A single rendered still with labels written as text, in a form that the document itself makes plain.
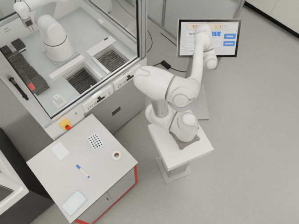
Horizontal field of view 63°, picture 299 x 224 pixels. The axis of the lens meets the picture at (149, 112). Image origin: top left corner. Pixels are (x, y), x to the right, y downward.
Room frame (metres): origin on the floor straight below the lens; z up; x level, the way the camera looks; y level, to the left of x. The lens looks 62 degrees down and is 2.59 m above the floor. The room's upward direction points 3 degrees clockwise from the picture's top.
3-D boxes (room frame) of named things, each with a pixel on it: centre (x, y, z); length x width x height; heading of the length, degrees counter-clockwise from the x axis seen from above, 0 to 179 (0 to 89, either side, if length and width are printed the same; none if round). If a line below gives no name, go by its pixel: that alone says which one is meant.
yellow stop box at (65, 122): (0.78, 0.64, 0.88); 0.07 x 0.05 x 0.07; 136
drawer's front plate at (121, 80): (1.25, 0.20, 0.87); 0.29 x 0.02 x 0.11; 136
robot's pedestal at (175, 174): (0.75, -0.28, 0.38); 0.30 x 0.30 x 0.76; 25
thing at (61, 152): (0.60, 0.67, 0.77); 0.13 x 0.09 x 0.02; 46
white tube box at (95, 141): (0.69, 0.41, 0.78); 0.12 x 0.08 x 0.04; 36
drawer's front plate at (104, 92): (1.03, 0.42, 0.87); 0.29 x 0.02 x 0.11; 136
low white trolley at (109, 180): (0.52, 0.49, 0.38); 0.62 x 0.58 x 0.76; 136
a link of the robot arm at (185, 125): (0.76, -0.27, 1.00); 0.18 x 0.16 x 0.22; 67
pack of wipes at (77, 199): (0.23, 0.49, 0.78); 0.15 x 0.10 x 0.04; 141
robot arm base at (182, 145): (0.76, -0.29, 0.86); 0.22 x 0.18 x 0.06; 122
